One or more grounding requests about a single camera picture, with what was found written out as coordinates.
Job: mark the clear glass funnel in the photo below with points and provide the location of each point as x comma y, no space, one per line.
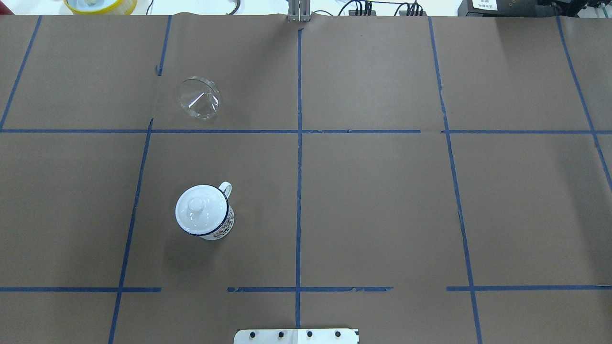
199,97

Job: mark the aluminium frame post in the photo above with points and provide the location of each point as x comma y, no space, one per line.
299,11

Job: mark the yellow tape roll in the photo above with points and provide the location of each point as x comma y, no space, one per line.
101,7

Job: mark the black box with label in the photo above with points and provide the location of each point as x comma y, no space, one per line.
498,8

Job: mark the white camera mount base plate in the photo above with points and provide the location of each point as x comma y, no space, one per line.
297,336

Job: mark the white enamel mug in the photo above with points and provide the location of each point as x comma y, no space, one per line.
217,224

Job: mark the brown paper table cover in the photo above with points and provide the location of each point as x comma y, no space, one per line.
437,180

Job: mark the white enamel mug lid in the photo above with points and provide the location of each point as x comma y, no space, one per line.
201,210

